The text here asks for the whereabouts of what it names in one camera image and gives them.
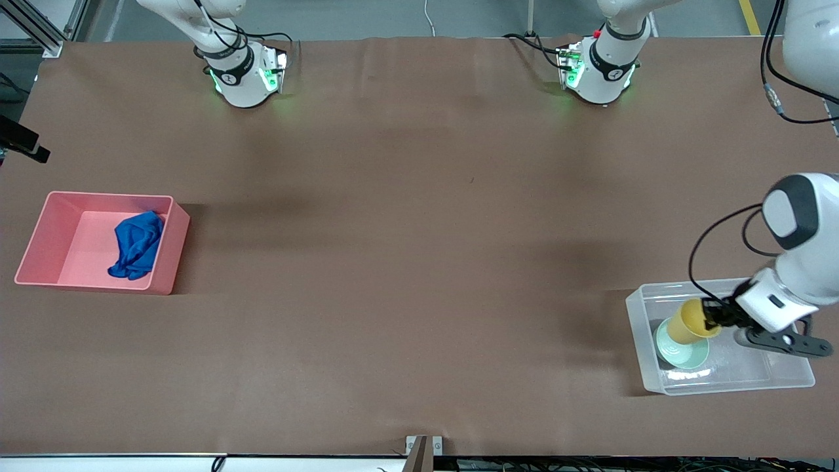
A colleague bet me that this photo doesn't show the yellow plastic cup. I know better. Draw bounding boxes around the yellow plastic cup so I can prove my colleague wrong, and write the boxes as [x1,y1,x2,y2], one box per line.
[667,298,722,345]

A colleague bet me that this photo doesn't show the mint green bowl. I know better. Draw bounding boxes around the mint green bowl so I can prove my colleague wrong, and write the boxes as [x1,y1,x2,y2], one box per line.
[655,317,711,371]

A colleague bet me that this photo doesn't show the blue cloth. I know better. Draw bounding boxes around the blue cloth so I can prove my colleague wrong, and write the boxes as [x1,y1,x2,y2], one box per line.
[107,210,165,281]

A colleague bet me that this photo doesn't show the clear plastic storage box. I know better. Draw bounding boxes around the clear plastic storage box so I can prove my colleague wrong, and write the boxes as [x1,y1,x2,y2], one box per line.
[625,279,816,396]

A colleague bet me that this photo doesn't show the table cover sheet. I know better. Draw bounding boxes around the table cover sheet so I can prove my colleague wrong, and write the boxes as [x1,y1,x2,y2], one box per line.
[0,34,839,458]

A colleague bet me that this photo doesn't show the pink plastic bin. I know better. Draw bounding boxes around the pink plastic bin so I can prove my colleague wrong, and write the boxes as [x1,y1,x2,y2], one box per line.
[14,191,191,296]

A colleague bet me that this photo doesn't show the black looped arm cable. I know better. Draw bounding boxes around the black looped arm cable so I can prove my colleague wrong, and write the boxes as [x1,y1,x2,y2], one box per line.
[688,203,781,305]

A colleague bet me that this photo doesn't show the black cable with grey connector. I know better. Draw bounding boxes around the black cable with grey connector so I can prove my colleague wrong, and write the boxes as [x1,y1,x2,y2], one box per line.
[760,0,839,125]

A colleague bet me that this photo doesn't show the grey metal table bracket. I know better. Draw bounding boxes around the grey metal table bracket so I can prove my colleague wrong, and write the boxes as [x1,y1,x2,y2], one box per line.
[405,435,444,472]

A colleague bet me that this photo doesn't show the black left base cable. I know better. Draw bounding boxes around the black left base cable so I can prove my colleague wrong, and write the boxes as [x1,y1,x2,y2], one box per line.
[503,31,566,70]

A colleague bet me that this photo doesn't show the black base cable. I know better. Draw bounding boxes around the black base cable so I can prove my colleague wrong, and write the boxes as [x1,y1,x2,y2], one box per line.
[503,31,566,70]
[193,0,294,63]

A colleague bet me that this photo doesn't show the black right base cable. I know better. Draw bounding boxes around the black right base cable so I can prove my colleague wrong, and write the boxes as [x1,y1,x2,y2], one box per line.
[193,0,294,63]

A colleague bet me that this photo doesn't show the white table edge rail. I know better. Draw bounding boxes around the white table edge rail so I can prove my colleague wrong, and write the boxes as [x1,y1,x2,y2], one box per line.
[0,454,407,472]

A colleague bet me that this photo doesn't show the aluminium frame profile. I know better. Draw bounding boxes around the aluminium frame profile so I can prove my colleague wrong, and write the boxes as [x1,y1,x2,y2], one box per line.
[0,0,89,58]

